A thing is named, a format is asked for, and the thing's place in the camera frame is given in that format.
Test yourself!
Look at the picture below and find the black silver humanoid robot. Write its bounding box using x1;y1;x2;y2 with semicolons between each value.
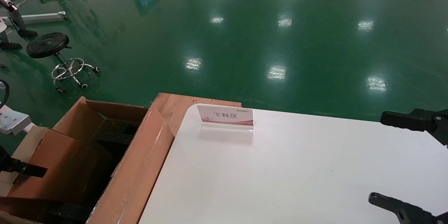
0;0;39;50

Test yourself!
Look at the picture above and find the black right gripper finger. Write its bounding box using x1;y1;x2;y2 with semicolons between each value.
368;192;448;224
380;108;448;146

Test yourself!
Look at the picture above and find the small cardboard box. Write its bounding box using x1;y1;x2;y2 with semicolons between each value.
0;126;118;202

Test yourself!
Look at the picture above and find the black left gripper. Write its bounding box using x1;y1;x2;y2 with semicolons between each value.
0;145;48;179

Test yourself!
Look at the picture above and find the black round stool chrome base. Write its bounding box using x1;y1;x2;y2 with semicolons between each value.
26;32;100;94

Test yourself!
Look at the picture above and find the acrylic sign with red print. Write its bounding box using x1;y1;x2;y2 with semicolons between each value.
196;103;254;132

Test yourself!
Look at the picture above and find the large open cardboard box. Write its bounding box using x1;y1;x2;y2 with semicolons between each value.
0;96;176;224

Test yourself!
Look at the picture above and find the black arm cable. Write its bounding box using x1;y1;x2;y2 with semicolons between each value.
0;79;11;110

